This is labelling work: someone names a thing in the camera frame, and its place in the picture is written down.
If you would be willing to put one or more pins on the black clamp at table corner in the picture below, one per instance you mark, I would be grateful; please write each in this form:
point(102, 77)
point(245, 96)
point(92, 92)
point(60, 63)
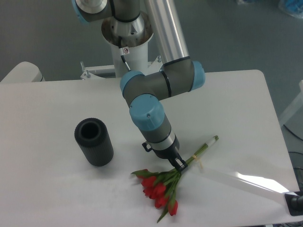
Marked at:
point(294, 202)

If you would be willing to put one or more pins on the red tulip bouquet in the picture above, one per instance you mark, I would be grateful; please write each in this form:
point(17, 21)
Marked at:
point(162, 188)

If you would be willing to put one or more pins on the white pedestal base frame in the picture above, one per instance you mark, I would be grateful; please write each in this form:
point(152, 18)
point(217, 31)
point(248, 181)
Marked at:
point(108, 71)

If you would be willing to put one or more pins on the white object at right edge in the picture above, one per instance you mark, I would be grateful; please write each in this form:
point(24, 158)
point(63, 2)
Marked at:
point(292, 108)

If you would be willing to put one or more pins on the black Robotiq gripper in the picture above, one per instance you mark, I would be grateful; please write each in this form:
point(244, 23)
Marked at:
point(172, 155)

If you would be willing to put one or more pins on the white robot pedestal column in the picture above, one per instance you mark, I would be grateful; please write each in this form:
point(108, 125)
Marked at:
point(128, 42)

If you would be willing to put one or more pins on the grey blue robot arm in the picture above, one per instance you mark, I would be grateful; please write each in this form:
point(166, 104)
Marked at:
point(151, 59)

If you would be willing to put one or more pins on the clear bag with blue items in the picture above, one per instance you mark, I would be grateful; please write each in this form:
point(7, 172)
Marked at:
point(292, 7)

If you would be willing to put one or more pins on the white rounded furniture piece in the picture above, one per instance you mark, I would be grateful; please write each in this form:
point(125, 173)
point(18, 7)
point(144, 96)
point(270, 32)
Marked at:
point(24, 72)

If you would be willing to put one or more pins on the black ribbed cylindrical vase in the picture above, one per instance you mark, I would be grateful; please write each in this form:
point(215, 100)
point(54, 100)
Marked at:
point(93, 139)

